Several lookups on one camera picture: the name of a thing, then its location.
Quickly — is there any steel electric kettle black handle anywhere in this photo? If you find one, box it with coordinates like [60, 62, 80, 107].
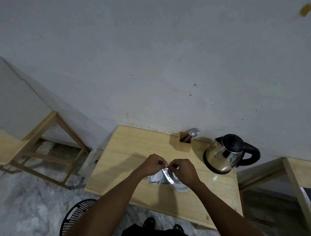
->
[203, 133, 261, 175]

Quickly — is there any person's right hand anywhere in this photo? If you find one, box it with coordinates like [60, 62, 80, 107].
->
[169, 159, 202, 187]

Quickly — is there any white panel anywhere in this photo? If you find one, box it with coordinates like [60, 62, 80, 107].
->
[77, 132, 115, 179]

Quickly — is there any white cup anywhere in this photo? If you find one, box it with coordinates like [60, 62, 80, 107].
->
[170, 170, 191, 193]

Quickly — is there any wooden table with paper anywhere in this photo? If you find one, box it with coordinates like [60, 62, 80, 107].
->
[237, 157, 311, 232]

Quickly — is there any silver foil sachet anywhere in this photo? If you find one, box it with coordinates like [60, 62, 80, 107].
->
[148, 167, 176, 185]

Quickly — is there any person's right forearm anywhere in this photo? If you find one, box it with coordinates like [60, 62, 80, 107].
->
[192, 180, 264, 236]

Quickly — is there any person's left hand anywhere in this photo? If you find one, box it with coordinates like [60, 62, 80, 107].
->
[140, 154, 169, 177]

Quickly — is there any wooden side table with legs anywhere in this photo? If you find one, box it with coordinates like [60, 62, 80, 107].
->
[0, 111, 91, 190]

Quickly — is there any wooden utensil holder box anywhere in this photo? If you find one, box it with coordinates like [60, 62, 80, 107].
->
[176, 131, 192, 153]

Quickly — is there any yellow object on wall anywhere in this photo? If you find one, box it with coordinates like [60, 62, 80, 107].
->
[299, 3, 311, 17]

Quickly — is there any white printed paper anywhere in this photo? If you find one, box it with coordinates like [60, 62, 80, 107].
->
[299, 186, 311, 212]

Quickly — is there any black plastic mesh basket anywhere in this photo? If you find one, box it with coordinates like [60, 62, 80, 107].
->
[59, 198, 98, 236]

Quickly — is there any metal spoon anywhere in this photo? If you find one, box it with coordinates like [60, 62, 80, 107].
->
[182, 128, 200, 144]

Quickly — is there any person's black garment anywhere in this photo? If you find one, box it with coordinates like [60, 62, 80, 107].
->
[121, 223, 190, 236]

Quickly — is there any person's left forearm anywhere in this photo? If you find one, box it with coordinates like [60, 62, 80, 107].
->
[65, 169, 149, 236]

